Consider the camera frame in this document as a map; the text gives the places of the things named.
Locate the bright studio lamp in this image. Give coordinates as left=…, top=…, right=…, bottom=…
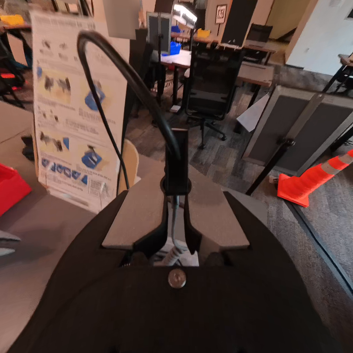
left=172, top=3, right=198, bottom=28

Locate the white paper sheet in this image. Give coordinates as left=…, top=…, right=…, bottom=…
left=236, top=94, right=270, bottom=133

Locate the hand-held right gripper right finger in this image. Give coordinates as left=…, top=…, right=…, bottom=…
left=184, top=165, right=251, bottom=255

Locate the black office chair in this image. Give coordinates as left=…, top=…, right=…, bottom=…
left=184, top=45, right=244, bottom=149

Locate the framed wall picture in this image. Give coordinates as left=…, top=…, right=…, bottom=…
left=215, top=4, right=228, bottom=24

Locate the grey partition panel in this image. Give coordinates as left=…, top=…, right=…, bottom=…
left=242, top=85, right=353, bottom=177
left=146, top=12, right=173, bottom=55

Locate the grey usb cable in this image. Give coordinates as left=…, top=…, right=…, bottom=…
left=162, top=195, right=191, bottom=266

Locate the blue plastic bin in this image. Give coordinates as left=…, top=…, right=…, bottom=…
left=161, top=41, right=182, bottom=57

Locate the thin black hub cable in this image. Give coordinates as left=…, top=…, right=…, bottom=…
left=77, top=30, right=182, bottom=191

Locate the red plastic bin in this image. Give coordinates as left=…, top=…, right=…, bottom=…
left=0, top=162, right=33, bottom=217

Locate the orange traffic cone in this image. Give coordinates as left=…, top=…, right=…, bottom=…
left=277, top=150, right=353, bottom=208

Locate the printed instruction sheet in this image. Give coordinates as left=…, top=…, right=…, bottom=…
left=30, top=11, right=130, bottom=214

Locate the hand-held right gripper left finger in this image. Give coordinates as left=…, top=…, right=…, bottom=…
left=101, top=163, right=169, bottom=259

